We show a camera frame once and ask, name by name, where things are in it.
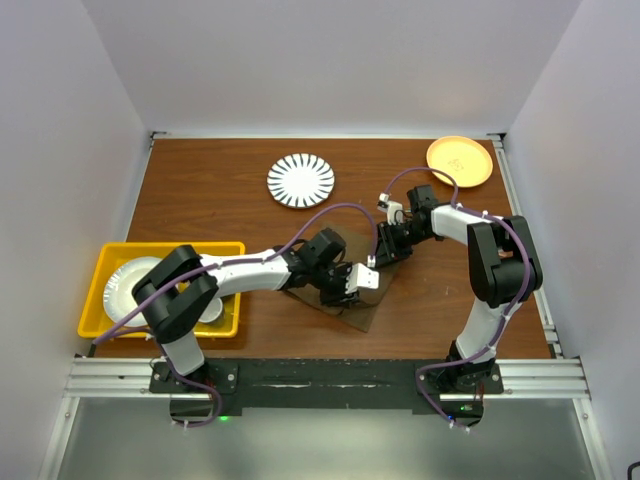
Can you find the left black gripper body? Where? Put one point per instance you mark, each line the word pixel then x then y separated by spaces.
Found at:
pixel 332 283

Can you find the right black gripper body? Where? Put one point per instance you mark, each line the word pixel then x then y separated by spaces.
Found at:
pixel 398 239

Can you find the brown cloth napkin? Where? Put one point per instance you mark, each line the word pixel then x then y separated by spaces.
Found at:
pixel 359 316

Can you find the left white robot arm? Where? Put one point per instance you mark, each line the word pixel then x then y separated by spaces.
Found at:
pixel 177 291

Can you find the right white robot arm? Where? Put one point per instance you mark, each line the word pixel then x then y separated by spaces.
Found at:
pixel 504 270

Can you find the white blue striped plate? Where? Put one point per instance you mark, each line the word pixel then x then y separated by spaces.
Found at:
pixel 300 180

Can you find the orange plate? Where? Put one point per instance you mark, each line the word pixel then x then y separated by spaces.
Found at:
pixel 463 159

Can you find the white grey mug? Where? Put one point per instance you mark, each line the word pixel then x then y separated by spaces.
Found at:
pixel 213 312

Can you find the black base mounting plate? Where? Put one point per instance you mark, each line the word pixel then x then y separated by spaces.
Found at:
pixel 419 401

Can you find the white paper plate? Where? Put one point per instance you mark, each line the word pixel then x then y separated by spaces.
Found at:
pixel 118 300

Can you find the yellow plastic bin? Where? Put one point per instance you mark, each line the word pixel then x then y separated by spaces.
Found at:
pixel 94 321

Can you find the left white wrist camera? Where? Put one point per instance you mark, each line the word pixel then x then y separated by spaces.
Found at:
pixel 360 277

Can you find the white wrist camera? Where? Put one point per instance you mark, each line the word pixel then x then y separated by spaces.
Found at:
pixel 360 277
pixel 393 210

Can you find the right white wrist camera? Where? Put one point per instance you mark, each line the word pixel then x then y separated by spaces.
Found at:
pixel 393 210

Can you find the aluminium frame rail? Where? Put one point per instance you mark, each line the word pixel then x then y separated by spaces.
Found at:
pixel 138 377

